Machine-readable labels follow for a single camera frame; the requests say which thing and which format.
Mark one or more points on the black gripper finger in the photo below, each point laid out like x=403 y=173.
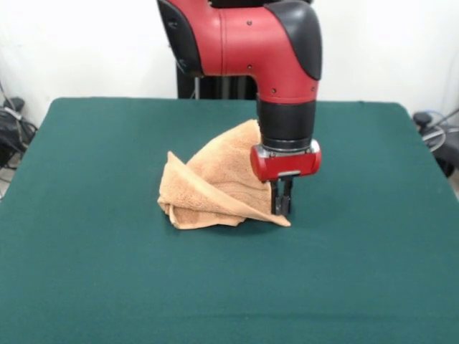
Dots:
x=288 y=200
x=276 y=200

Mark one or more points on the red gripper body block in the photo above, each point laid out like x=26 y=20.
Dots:
x=287 y=165

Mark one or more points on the tan terry towel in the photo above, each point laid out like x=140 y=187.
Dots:
x=215 y=172

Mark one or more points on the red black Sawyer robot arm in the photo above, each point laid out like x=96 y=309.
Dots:
x=251 y=36

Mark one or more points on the dark green table cloth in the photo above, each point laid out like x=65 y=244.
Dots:
x=107 y=268

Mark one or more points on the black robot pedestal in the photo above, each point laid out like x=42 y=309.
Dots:
x=186 y=86

